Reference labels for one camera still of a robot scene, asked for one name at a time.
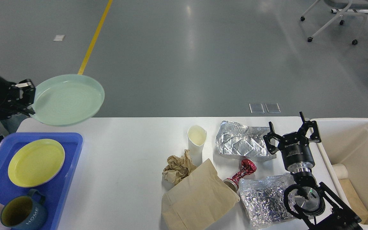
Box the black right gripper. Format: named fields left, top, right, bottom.
left=263, top=111, right=321, bottom=173

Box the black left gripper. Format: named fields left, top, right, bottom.
left=0, top=76, right=36, bottom=120

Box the mint green plate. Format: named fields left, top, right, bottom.
left=30, top=74, right=105, bottom=126

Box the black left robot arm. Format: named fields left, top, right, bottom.
left=0, top=77, right=36, bottom=120

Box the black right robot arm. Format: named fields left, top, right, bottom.
left=263, top=112, right=362, bottom=230

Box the crushed red can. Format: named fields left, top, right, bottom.
left=223, top=159, right=257, bottom=193

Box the white cup in bin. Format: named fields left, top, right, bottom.
left=332, top=163, right=349, bottom=180

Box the aluminium foil tray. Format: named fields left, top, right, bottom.
left=216, top=120, right=277, bottom=162

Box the white plastic bin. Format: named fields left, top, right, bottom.
left=316, top=118, right=368, bottom=230

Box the crumpled aluminium foil sheet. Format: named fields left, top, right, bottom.
left=238, top=173, right=295, bottom=230

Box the yellow plate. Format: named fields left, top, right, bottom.
left=8, top=139, right=65, bottom=188

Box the white paper cup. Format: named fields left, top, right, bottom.
left=187, top=125, right=206, bottom=166

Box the blue plastic tray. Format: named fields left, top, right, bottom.
left=0, top=133, right=83, bottom=230

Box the brown paper bag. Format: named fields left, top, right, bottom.
left=161, top=159, right=241, bottom=230

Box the crumpled brown paper ball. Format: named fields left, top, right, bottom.
left=162, top=149, right=197, bottom=185

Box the blue mug yellow inside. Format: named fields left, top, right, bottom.
left=0, top=189, right=47, bottom=230

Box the white office chair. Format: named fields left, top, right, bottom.
left=307, top=0, right=368, bottom=45

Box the white table foot bar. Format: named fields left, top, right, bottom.
left=331, top=9, right=368, bottom=14

